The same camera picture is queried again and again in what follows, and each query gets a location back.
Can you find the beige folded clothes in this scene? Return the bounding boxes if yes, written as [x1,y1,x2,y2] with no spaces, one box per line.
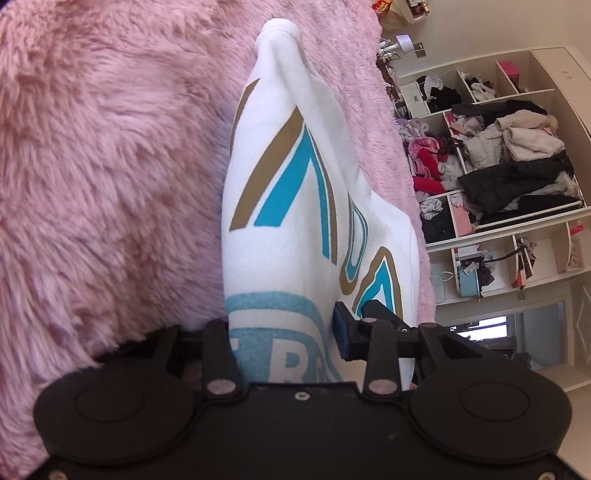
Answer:
[496,111,567,162]

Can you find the small white lamp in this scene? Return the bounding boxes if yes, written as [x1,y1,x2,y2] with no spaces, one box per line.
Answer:
[381,34,416,54]

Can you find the white sweatshirt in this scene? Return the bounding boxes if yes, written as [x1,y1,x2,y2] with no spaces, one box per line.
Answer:
[221,19,432,388]

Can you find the black jacket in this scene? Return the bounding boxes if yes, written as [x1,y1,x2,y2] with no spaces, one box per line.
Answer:
[457,159,574,217]

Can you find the light blue box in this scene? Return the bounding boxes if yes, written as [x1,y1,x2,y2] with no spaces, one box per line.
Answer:
[455,265,484,299]

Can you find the white shelf unit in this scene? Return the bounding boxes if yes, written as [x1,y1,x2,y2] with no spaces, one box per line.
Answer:
[397,45,591,393]

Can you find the pink fluffy blanket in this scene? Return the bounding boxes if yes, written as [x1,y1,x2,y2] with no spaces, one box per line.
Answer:
[0,0,296,462]

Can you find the cream nightstand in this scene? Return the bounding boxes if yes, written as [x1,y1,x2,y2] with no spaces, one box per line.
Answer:
[376,0,432,32]

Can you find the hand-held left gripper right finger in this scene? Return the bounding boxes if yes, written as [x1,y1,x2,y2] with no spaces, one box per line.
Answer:
[332,301,504,398]

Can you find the red garment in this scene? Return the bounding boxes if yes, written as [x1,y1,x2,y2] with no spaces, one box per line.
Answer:
[412,176,445,195]

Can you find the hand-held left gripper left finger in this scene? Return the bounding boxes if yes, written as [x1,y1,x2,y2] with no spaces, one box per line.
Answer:
[97,318,244,400]

